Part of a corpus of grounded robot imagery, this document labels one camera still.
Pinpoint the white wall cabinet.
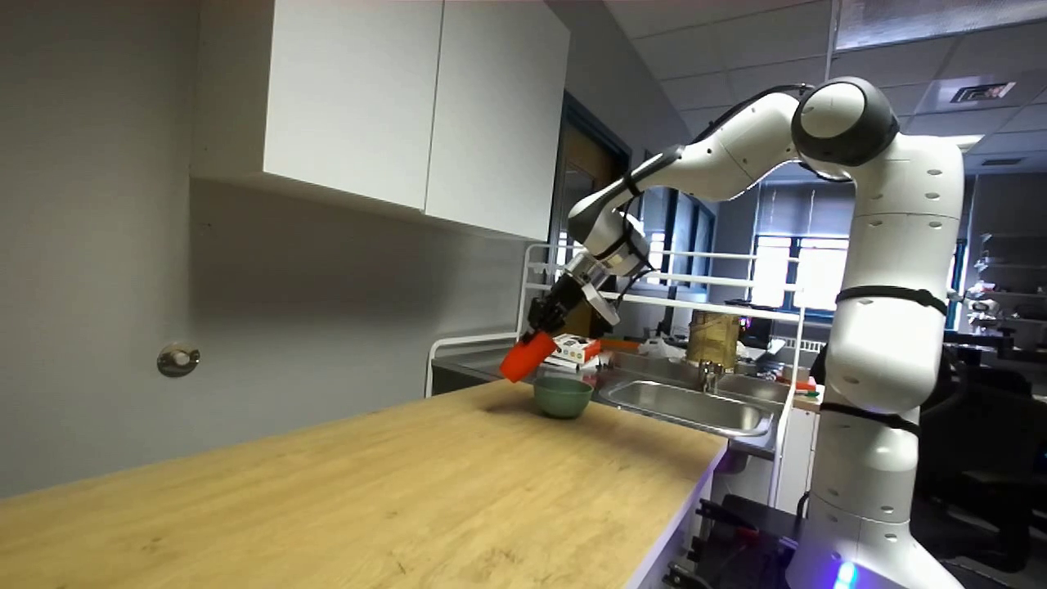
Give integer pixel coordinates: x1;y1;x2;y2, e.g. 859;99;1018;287
191;0;569;240

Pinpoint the green bowl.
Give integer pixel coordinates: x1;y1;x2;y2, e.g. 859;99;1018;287
532;374;591;418

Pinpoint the black office chair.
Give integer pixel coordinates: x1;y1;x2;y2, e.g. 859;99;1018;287
911;367;1042;572

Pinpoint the white dish rack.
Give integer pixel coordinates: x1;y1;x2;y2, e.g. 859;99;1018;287
424;245;811;396

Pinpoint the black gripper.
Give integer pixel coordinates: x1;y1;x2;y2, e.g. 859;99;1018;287
526;275;617;338

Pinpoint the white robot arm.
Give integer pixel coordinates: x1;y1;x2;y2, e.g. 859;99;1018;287
503;75;964;589

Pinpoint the stainless steel sink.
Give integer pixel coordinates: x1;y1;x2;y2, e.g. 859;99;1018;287
598;379;776;438

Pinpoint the round wall outlet knob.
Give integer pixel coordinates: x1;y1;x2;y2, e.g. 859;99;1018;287
158;344;200;379

